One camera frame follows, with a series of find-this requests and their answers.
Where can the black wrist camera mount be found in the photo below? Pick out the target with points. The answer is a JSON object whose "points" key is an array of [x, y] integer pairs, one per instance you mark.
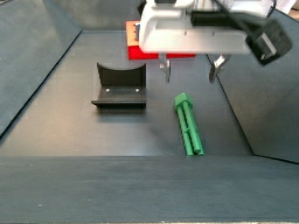
{"points": [[267, 39]]}

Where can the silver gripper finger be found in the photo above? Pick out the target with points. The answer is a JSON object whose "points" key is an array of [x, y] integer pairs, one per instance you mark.
{"points": [[218, 62], [164, 64]]}

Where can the red peg board block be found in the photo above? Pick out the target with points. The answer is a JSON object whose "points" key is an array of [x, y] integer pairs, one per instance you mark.
{"points": [[159, 41]]}

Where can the black curved fixture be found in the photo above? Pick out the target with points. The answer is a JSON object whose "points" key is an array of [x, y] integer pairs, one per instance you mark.
{"points": [[122, 87]]}

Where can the green three prong object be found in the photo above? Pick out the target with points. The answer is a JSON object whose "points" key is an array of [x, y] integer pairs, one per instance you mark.
{"points": [[190, 133]]}

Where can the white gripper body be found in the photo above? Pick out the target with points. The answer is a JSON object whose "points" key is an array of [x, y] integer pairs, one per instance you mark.
{"points": [[172, 16]]}

